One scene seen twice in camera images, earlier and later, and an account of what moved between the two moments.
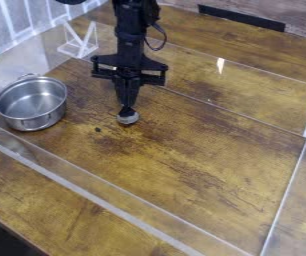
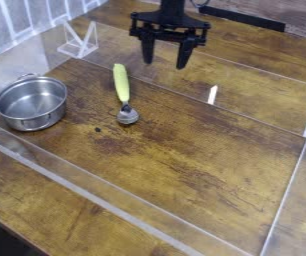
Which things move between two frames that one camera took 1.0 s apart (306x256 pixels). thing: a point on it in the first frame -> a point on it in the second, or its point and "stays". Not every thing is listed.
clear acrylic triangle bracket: x=79 y=46 stays
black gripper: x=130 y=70 -> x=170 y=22
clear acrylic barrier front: x=157 y=218 stays
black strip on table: x=263 y=22 stays
